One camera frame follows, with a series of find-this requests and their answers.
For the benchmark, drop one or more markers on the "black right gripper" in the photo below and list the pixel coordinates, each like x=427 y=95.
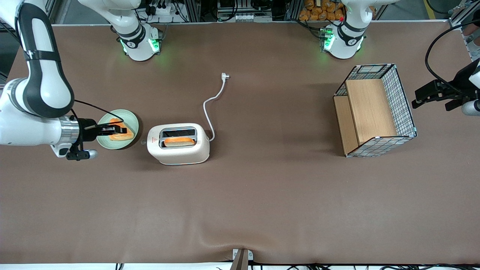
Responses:
x=87 y=125

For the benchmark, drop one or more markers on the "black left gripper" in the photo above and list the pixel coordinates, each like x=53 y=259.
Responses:
x=459 y=81

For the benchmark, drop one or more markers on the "white two-slot toaster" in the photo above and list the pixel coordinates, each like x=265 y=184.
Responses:
x=180 y=153

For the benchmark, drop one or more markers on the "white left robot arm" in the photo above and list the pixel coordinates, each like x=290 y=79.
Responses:
x=343 y=47

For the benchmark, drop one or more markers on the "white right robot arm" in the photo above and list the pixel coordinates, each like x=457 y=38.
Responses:
x=45 y=75

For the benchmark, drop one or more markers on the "triangular golden pastry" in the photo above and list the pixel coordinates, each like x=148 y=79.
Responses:
x=122 y=137

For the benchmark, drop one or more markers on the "pale green plate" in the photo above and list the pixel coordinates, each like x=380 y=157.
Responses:
x=129 y=116

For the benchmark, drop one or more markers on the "wooden shelf insert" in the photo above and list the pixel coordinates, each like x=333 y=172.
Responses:
x=371 y=108

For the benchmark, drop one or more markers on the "toast slice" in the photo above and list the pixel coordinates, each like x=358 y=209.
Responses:
x=179 y=141

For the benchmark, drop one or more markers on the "white power strip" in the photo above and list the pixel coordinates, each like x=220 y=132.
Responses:
x=161 y=10

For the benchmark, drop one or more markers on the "bag of bread rolls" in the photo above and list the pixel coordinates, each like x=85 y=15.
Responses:
x=318 y=11

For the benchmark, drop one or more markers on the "brown table cover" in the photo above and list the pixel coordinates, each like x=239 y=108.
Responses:
x=262 y=195

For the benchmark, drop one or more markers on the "grey control box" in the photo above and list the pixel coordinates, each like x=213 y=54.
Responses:
x=243 y=17

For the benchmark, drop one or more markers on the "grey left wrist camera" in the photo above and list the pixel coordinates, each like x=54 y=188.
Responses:
x=471 y=108

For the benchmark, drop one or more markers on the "aluminium frame post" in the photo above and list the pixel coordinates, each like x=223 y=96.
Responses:
x=463 y=15

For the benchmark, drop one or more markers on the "aluminium frame struts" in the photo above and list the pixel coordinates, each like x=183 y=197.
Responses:
x=52 y=11

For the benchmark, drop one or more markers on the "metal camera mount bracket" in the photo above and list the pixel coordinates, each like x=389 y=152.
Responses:
x=242 y=258

